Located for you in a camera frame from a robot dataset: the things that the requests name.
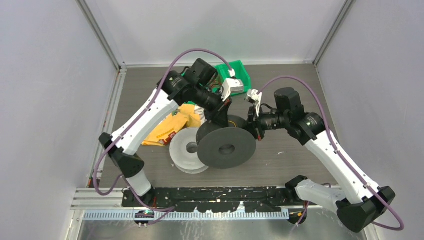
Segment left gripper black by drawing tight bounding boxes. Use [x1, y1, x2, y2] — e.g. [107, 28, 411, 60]
[191, 83, 233, 127]

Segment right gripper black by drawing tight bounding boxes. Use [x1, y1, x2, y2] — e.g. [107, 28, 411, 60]
[235, 104, 289, 141]

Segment dark grey cable spool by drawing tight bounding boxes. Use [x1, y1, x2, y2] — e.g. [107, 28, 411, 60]
[196, 115, 257, 170]

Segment white plastic cable spool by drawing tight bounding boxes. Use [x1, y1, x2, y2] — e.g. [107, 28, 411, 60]
[169, 127, 209, 175]

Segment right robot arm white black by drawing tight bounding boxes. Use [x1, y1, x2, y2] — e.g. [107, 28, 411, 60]
[245, 87, 396, 233]

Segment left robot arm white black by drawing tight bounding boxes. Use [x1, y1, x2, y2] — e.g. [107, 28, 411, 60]
[99, 58, 236, 207]

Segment floral patterned cloth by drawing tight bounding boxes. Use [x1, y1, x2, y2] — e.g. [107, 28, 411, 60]
[194, 105, 206, 125]

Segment yellow snack bag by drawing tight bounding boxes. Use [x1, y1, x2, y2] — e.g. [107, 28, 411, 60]
[141, 103, 201, 147]

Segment green three-compartment bin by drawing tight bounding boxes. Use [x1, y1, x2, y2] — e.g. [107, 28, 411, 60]
[185, 59, 252, 104]

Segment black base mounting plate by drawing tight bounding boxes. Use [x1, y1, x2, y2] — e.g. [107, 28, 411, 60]
[140, 186, 306, 213]

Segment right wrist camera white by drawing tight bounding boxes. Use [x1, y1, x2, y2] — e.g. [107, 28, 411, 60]
[244, 89, 263, 117]

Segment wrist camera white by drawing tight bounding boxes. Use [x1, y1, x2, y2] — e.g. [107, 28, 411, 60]
[221, 69, 245, 102]
[244, 89, 263, 117]

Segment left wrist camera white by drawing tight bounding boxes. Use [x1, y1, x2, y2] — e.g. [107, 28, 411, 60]
[221, 69, 245, 102]

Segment white slotted cable duct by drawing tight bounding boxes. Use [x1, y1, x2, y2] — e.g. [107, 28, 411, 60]
[82, 209, 290, 222]

